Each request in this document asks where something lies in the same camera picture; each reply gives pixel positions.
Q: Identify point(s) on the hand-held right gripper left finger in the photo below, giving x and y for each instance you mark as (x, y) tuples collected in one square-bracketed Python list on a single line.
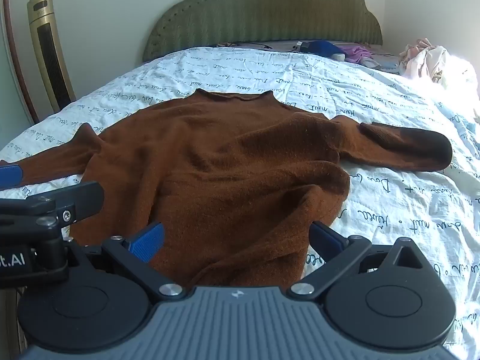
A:
[(148, 240)]

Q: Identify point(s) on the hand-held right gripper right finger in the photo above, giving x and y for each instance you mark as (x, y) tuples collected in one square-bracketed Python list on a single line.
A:
[(325, 240)]

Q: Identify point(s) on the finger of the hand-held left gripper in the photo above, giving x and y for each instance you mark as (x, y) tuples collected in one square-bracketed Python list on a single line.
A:
[(9, 176), (75, 198)]

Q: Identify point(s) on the brown knit sweater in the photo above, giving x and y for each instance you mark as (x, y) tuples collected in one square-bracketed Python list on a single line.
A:
[(225, 157)]

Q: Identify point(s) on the pile of pale clothes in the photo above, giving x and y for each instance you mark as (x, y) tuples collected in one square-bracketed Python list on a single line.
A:
[(431, 62)]

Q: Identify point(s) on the white script-printed quilt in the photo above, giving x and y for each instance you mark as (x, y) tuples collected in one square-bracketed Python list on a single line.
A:
[(393, 202)]

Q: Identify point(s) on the gold tower air conditioner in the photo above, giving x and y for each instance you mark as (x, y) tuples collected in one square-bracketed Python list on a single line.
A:
[(50, 52)]

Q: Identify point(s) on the beige cloth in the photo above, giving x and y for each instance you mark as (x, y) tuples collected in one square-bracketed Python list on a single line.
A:
[(372, 63)]

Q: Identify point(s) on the small white object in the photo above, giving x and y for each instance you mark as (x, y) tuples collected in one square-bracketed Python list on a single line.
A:
[(340, 57)]

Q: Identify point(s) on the purple cloth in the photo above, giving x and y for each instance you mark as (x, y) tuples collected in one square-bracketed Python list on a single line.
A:
[(356, 53)]

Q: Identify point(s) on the dark blue cloth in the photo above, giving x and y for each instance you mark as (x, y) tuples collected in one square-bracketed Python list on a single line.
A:
[(324, 48)]

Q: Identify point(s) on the black and white charger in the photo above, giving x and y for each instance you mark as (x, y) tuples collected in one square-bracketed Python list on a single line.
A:
[(302, 45)]

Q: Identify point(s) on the grey patterned bed sheet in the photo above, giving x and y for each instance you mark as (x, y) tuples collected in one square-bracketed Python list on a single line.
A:
[(279, 44)]

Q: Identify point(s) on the green padded headboard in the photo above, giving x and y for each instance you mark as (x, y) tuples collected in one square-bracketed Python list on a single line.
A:
[(262, 11)]

